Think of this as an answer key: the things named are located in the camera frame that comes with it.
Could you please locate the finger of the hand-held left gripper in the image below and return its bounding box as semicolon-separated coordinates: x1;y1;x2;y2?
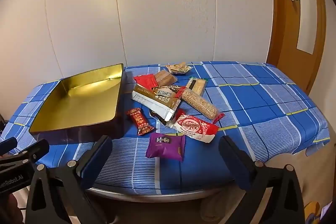
0;137;18;156
10;139;50;164

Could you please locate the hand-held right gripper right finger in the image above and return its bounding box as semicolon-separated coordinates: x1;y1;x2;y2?
219;135;306;224

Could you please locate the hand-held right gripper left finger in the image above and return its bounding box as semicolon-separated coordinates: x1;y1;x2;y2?
25;135;114;224

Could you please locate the red and white wafer packet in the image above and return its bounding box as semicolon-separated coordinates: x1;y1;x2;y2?
169;109;219;144

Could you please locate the small red patterned bar packet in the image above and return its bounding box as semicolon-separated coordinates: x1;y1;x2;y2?
126;108;155;137

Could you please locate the gold tin box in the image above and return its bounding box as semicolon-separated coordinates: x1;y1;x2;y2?
28;63;124;140

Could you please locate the clear grain bar packet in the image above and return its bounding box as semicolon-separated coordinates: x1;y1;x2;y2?
176;88;225;123

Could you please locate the purple snack packet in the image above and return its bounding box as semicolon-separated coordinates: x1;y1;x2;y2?
146;133;186;161

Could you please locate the black snack packet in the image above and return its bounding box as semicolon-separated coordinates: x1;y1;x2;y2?
149;109;174;127

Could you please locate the brown and white long packet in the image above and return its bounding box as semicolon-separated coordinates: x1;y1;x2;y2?
131;85;181;122

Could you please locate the green-edged sesame cracker packet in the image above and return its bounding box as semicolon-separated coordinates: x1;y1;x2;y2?
185;77;209;97

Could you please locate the plain red snack packet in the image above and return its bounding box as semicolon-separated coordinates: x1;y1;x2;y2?
133;74;158;92

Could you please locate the dark brown printed packet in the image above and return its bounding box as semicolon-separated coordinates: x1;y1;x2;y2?
152;85;185;99

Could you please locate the clear brown biscuit packet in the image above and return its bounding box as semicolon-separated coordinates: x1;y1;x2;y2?
154;70;178;88

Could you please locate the yellow cracker packet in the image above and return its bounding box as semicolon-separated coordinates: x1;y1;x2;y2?
166;63;193;75

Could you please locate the blue plaid tablecloth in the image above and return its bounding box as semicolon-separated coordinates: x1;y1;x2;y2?
0;61;331;195

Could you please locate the metal-rimmed table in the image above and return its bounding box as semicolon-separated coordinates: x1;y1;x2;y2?
87;179;237;205

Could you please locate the yellow blue printed mat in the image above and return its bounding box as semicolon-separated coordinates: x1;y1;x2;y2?
302;200;336;224

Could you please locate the wooden door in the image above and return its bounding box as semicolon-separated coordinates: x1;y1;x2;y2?
265;0;327;96

